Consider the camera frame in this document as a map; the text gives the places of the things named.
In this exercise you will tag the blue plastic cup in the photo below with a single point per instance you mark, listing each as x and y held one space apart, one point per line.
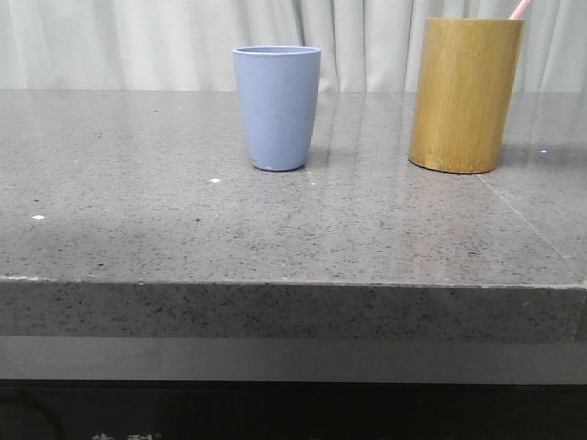
277 91

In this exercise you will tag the bamboo cylinder holder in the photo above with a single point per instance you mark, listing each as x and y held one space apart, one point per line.
466 78

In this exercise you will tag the pale green curtain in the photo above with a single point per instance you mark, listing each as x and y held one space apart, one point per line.
367 46

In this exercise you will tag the dark cabinet under counter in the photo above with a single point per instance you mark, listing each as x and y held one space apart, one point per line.
213 388

